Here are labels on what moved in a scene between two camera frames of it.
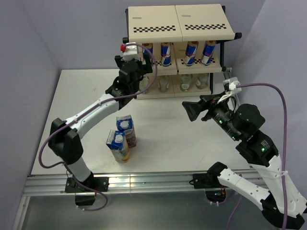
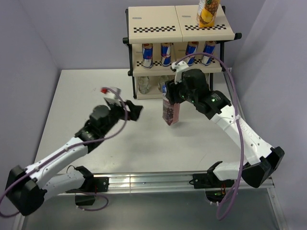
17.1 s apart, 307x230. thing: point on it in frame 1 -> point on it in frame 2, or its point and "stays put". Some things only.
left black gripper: (147, 67) -> (132, 114)
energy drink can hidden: (208, 51) stays put
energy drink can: (149, 46) stays put
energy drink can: (190, 52) stays put
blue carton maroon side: (125, 123) -> (171, 111)
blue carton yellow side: (117, 143) -> (206, 14)
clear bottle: (144, 84) stays put
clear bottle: (163, 83) stays put
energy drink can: (166, 53) stays put
